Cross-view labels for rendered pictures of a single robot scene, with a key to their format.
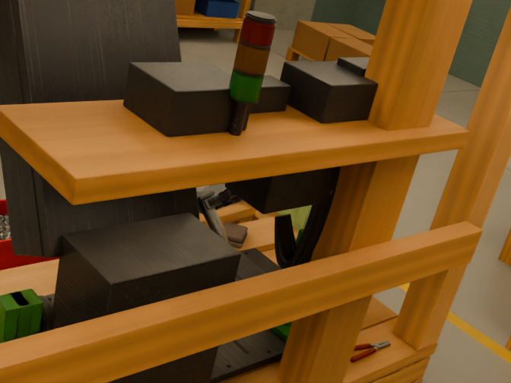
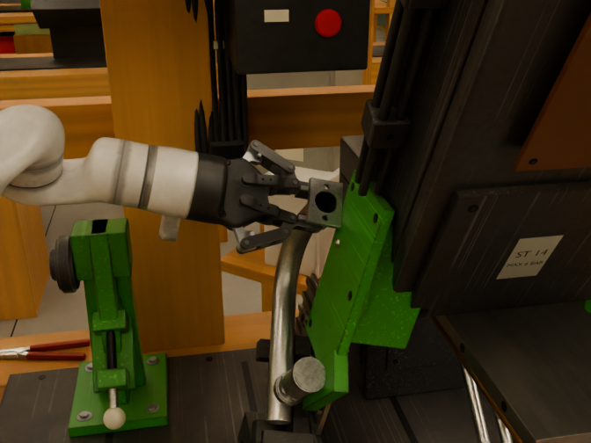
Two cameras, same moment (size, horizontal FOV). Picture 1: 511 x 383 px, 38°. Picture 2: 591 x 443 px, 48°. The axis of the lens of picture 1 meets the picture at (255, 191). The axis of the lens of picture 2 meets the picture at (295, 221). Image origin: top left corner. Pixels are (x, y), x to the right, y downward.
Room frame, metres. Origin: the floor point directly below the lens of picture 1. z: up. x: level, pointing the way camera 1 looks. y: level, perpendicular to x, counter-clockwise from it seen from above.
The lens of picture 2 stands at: (2.10, 0.49, 1.53)
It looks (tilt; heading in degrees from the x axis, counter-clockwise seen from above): 24 degrees down; 216
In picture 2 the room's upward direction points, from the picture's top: straight up
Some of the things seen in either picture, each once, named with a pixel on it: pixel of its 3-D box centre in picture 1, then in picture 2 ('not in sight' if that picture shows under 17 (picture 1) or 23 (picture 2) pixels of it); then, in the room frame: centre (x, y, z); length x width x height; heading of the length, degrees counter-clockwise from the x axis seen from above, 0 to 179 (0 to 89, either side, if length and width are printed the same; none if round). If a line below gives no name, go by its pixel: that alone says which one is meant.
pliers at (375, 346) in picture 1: (368, 349); (38, 352); (1.61, -0.38, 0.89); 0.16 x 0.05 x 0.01; 131
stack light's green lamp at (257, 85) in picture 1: (245, 85); not in sight; (1.13, 0.05, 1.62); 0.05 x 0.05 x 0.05
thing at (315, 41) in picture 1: (352, 58); not in sight; (7.86, -0.66, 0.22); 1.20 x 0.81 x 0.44; 42
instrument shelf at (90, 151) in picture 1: (270, 130); not in sight; (1.25, 0.00, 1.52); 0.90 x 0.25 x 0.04; 136
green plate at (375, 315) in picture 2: not in sight; (372, 273); (1.52, 0.18, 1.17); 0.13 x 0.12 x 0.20; 136
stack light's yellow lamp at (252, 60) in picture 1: (252, 58); not in sight; (1.13, 0.05, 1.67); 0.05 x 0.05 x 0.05
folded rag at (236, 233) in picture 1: (232, 234); not in sight; (1.99, 0.04, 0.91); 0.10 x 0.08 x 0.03; 175
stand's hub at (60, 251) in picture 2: not in sight; (63, 264); (1.65, -0.20, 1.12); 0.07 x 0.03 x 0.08; 46
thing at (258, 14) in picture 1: (258, 29); not in sight; (1.13, 0.05, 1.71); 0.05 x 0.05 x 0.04
